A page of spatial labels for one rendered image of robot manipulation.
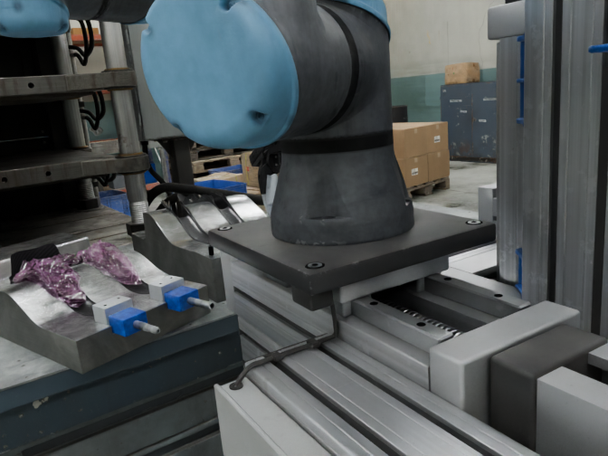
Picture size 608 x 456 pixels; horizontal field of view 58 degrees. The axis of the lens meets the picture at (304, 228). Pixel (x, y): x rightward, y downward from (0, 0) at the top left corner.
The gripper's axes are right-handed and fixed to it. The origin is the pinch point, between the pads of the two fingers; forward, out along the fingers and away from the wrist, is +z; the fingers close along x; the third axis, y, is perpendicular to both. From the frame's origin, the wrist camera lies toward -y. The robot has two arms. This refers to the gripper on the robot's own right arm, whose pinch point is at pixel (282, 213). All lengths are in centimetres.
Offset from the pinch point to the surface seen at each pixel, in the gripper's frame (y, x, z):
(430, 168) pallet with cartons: -313, 383, -32
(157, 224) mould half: -25.0, -18.2, 1.4
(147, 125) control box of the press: -81, 0, -30
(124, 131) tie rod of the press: -68, -12, -26
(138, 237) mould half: -41.6, -17.6, 4.8
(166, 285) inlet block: 6.9, -28.5, 11.0
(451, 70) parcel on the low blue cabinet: -439, 572, -182
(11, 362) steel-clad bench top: -1, -52, 21
